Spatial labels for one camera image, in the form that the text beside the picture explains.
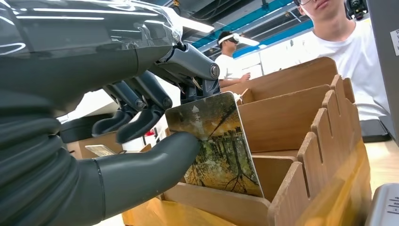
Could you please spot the person wearing white headset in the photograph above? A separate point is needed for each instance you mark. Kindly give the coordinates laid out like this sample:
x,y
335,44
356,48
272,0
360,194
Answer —
x,y
227,67

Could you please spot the white raised desk counter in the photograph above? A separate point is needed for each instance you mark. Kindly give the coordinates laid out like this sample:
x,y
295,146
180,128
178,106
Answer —
x,y
90,103

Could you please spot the white VR headset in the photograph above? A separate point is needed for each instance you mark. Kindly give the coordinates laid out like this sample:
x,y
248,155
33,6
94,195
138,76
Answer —
x,y
246,40

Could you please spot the black camera device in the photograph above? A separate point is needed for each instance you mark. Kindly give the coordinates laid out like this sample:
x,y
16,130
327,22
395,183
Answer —
x,y
357,7

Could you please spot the grey laptop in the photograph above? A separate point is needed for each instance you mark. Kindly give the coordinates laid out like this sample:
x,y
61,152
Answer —
x,y
383,78

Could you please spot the grey card reader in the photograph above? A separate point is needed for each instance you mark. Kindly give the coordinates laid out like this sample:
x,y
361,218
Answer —
x,y
385,209

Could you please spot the person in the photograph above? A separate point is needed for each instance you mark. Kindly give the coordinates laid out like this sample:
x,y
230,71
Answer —
x,y
352,62

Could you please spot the long ceiling light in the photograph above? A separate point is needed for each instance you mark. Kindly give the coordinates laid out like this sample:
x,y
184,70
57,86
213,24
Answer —
x,y
196,25

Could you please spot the wooden card organizer box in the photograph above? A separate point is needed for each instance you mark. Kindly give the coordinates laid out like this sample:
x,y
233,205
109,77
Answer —
x,y
280,124

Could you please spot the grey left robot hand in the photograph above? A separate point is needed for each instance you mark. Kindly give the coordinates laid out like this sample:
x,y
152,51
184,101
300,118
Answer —
x,y
78,40

